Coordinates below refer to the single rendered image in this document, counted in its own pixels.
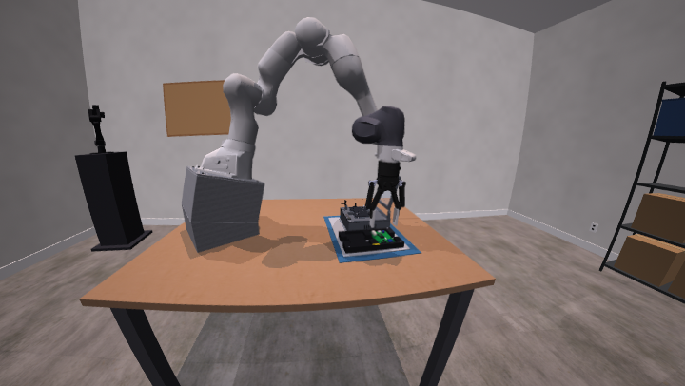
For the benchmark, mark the green circuit board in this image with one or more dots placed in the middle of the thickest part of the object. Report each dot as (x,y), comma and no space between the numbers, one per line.
(381,236)

